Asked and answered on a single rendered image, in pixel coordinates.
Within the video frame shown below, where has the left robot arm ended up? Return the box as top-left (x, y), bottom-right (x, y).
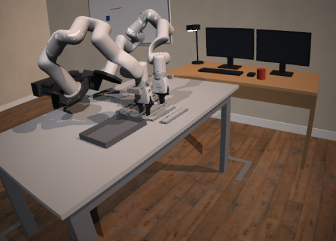
top-left (101, 9), bottom-right (174, 79)

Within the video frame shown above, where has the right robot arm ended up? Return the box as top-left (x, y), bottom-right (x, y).
top-left (38, 16), bottom-right (150, 98)

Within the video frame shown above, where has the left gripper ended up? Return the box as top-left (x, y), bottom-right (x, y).
top-left (153, 76), bottom-right (169, 104)

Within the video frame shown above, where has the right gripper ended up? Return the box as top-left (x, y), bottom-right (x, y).
top-left (134, 85), bottom-right (154, 115)

